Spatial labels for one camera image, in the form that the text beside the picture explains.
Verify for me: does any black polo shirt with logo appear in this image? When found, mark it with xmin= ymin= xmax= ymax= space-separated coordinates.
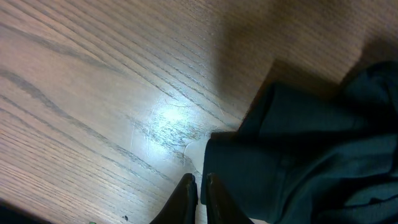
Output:
xmin=203 ymin=61 xmax=397 ymax=223

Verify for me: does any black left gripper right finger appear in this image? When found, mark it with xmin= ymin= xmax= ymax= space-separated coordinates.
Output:
xmin=205 ymin=173 xmax=254 ymax=224

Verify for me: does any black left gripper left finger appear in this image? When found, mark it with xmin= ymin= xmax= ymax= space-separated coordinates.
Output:
xmin=150 ymin=173 xmax=198 ymax=224

